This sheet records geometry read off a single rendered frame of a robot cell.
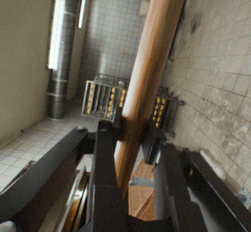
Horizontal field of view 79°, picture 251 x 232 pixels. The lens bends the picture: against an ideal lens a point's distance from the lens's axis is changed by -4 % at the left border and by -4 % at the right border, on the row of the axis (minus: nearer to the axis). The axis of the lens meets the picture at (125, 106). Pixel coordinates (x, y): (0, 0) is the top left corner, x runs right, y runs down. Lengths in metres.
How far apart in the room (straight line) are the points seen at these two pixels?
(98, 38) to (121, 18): 0.88
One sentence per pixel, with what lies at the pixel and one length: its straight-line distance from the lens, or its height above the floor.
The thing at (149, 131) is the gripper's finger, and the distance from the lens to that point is 0.16.
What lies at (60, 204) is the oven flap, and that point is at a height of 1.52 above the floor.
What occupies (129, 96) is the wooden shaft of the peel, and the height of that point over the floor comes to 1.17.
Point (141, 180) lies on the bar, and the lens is 1.29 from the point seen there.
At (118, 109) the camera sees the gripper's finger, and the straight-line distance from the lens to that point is 0.19.
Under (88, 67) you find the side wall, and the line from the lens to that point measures 5.24.
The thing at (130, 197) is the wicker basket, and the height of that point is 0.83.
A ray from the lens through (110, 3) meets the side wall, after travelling 5.37.
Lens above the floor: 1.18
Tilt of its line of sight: 3 degrees down
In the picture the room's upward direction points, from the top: 78 degrees counter-clockwise
